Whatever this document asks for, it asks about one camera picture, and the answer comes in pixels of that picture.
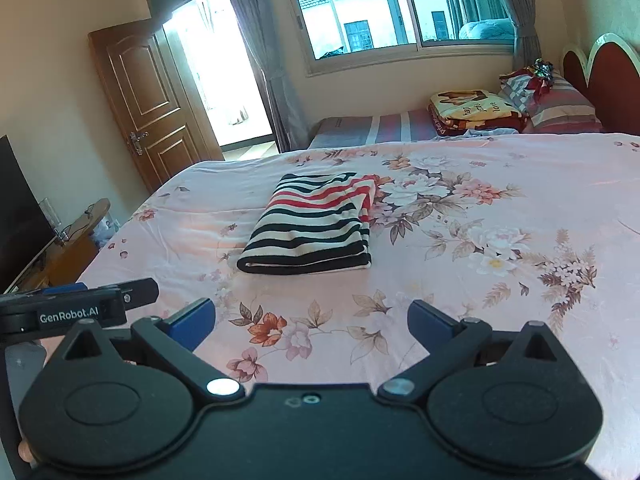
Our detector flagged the sliding glass window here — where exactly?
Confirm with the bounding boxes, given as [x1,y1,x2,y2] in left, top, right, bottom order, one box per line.
[279,0,522,77]

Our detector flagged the shiny ribbon bow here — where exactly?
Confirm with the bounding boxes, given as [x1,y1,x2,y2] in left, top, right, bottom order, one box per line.
[529,58,554,84]

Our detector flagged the pink floral blanket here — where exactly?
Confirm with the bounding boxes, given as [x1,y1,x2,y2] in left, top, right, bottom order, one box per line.
[37,132,640,480]

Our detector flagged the red scalloped headboard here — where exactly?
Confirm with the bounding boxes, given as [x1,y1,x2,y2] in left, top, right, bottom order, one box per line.
[562,32,640,136]

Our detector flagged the striped mattress sheet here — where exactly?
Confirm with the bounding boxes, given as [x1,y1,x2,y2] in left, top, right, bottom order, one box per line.
[305,108,442,150]

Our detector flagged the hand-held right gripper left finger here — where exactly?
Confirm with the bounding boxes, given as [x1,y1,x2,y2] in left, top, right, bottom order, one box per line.
[47,298,246,402]

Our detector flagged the black flat screen television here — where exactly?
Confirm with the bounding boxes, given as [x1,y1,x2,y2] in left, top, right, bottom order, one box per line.
[0,135,56,294]

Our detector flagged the wooden desk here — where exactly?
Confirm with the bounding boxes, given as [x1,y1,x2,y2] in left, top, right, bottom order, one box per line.
[22,198,114,291]

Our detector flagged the short grey curtain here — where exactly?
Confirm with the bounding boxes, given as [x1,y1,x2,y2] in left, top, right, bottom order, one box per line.
[492,0,544,69]

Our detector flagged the red black white striped sweater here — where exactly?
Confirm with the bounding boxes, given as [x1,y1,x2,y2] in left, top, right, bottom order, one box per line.
[236,172,382,276]

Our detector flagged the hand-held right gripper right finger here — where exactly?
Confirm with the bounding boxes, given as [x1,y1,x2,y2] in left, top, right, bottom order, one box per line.
[377,300,576,404]

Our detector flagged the teal quilt outside window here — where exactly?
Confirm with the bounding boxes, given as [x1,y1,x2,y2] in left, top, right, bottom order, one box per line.
[458,17,516,41]

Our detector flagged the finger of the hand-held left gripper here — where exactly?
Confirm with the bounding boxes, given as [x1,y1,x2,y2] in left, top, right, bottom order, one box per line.
[42,282,89,296]
[120,278,160,310]

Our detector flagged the folded yellow red printed blanket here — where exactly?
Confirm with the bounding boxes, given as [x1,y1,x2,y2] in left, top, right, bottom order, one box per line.
[427,89,531,137]

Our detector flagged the striped pillow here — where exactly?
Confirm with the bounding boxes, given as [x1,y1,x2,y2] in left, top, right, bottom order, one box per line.
[498,67,604,135]

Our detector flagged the long grey curtain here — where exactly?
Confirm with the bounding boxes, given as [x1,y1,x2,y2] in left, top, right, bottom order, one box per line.
[215,0,314,154]

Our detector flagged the brown wooden door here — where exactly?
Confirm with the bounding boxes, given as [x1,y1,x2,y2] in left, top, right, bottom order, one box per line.
[88,18,226,194]

